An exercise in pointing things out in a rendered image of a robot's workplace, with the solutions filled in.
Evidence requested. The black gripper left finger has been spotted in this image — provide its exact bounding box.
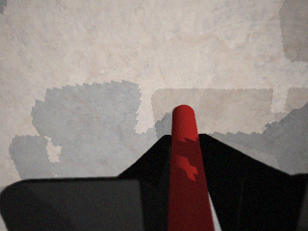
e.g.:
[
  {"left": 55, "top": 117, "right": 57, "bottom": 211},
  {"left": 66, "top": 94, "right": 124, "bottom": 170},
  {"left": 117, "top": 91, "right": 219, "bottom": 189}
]
[{"left": 0, "top": 135, "right": 172, "bottom": 231}]

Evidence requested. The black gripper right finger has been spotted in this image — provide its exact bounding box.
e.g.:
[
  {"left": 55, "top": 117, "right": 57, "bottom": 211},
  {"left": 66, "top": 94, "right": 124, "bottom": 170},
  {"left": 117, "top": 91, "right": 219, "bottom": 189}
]
[{"left": 198, "top": 134, "right": 308, "bottom": 231}]

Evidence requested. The red peg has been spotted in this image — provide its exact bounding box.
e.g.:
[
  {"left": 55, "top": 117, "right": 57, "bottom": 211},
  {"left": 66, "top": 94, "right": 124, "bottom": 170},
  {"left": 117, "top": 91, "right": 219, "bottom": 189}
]
[{"left": 167, "top": 105, "right": 216, "bottom": 231}]

